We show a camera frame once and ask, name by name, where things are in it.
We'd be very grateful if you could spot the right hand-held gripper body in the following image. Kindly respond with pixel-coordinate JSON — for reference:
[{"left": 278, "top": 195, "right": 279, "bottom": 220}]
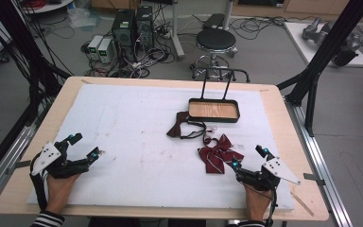
[{"left": 235, "top": 157, "right": 301, "bottom": 192}]

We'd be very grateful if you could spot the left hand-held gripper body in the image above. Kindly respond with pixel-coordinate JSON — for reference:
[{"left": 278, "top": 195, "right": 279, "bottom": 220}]
[{"left": 31, "top": 141, "right": 91, "bottom": 180}]

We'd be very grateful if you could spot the striped red bow tie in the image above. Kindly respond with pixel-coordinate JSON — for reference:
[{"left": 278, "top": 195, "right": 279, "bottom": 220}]
[{"left": 198, "top": 133, "right": 245, "bottom": 175}]

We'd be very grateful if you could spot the black rack with wooden tray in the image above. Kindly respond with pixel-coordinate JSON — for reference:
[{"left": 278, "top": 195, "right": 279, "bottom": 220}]
[{"left": 187, "top": 67, "right": 251, "bottom": 124}]

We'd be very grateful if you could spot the person's left hand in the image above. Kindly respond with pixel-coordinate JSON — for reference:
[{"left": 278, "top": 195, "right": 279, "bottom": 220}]
[{"left": 45, "top": 173, "right": 81, "bottom": 216}]

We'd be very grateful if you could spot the person's right hand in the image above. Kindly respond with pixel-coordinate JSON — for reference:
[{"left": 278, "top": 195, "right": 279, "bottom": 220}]
[{"left": 244, "top": 184, "right": 274, "bottom": 221}]

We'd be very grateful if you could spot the thin wooden stick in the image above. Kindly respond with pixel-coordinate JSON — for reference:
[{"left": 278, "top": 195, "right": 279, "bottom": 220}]
[{"left": 290, "top": 191, "right": 315, "bottom": 218}]

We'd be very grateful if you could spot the white foam mat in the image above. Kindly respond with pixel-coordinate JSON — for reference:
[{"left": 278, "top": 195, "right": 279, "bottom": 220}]
[{"left": 26, "top": 82, "right": 296, "bottom": 212}]

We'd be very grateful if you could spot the white floor board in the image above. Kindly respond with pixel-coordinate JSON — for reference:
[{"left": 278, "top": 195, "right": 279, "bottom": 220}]
[{"left": 283, "top": 21, "right": 363, "bottom": 68}]

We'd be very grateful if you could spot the large black computer tower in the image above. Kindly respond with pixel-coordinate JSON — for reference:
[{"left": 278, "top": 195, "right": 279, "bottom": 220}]
[{"left": 111, "top": 9, "right": 137, "bottom": 61}]

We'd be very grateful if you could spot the clear plastic bag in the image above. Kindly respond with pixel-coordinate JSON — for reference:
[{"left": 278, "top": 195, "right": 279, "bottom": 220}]
[{"left": 67, "top": 7, "right": 102, "bottom": 30}]

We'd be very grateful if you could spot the black round stool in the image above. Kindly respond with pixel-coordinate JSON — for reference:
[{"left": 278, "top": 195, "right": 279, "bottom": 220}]
[{"left": 189, "top": 27, "right": 239, "bottom": 80}]

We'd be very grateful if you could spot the slim black computer tower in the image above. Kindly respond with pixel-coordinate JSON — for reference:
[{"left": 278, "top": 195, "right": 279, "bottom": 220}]
[{"left": 134, "top": 5, "right": 155, "bottom": 51}]

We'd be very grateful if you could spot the round white table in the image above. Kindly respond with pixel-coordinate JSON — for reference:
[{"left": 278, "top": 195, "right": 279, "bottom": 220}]
[{"left": 21, "top": 0, "right": 76, "bottom": 15}]

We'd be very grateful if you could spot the black flat device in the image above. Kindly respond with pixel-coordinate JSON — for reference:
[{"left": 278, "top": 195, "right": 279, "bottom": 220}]
[{"left": 202, "top": 12, "right": 227, "bottom": 30}]

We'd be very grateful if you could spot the white table leg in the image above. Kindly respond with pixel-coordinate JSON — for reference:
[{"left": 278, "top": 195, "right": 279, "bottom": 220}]
[
  {"left": 222, "top": 0, "right": 235, "bottom": 31},
  {"left": 169, "top": 0, "right": 186, "bottom": 61}
]

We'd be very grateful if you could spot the metal bracket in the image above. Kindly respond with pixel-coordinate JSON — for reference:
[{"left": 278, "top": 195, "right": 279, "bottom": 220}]
[
  {"left": 5, "top": 160, "right": 32, "bottom": 175},
  {"left": 302, "top": 172, "right": 326, "bottom": 186}
]

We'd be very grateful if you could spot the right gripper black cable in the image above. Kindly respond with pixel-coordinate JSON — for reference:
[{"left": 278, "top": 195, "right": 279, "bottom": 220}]
[{"left": 244, "top": 183, "right": 279, "bottom": 227}]

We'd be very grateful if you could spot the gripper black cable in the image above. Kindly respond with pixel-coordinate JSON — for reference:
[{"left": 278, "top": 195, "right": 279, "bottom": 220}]
[
  {"left": 28, "top": 153, "right": 49, "bottom": 212},
  {"left": 244, "top": 183, "right": 279, "bottom": 227}
]

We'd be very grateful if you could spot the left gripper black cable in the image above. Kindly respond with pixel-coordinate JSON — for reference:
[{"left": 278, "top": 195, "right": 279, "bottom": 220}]
[{"left": 28, "top": 153, "right": 49, "bottom": 212}]

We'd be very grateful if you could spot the aluminium rail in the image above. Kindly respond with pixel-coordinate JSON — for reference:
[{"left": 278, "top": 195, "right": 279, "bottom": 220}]
[
  {"left": 0, "top": 122, "right": 40, "bottom": 207},
  {"left": 284, "top": 99, "right": 354, "bottom": 227}
]

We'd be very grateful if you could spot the tangle of floor cables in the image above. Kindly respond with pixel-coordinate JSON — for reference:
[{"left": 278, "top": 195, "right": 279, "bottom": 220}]
[{"left": 80, "top": 29, "right": 178, "bottom": 79}]

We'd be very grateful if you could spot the black frame post with cables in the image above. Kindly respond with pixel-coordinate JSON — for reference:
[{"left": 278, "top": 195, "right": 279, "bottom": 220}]
[{"left": 0, "top": 0, "right": 74, "bottom": 127}]

